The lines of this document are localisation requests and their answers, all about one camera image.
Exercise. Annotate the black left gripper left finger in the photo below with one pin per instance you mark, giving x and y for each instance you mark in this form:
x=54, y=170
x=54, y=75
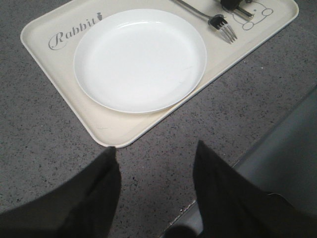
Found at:
x=83, y=207

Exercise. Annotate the cream rabbit serving tray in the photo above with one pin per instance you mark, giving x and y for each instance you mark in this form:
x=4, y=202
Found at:
x=52, y=40

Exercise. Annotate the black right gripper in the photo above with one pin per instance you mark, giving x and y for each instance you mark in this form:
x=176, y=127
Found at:
x=230, y=4

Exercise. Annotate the silver metal fork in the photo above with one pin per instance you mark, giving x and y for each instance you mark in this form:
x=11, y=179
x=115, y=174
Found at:
x=217, y=22

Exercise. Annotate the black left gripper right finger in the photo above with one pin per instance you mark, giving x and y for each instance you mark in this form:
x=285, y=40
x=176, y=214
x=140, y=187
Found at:
x=232, y=207

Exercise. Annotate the white round plate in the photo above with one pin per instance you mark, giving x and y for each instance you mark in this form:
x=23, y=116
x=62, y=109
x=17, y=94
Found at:
x=140, y=61

